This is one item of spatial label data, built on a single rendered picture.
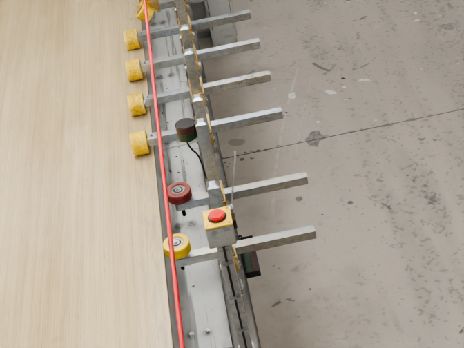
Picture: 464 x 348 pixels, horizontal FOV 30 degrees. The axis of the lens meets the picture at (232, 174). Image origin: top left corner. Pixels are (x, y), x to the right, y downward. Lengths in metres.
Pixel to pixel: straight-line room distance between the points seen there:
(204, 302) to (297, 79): 2.36
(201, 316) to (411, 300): 1.10
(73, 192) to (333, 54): 2.55
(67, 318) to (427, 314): 1.57
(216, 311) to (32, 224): 0.65
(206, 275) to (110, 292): 0.47
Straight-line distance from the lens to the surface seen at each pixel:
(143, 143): 2.92
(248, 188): 2.79
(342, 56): 5.07
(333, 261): 3.73
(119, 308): 2.45
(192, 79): 3.07
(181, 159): 3.38
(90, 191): 2.88
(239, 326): 2.39
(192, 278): 2.87
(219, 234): 2.13
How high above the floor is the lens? 2.60
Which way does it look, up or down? 37 degrees down
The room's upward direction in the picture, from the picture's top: 11 degrees counter-clockwise
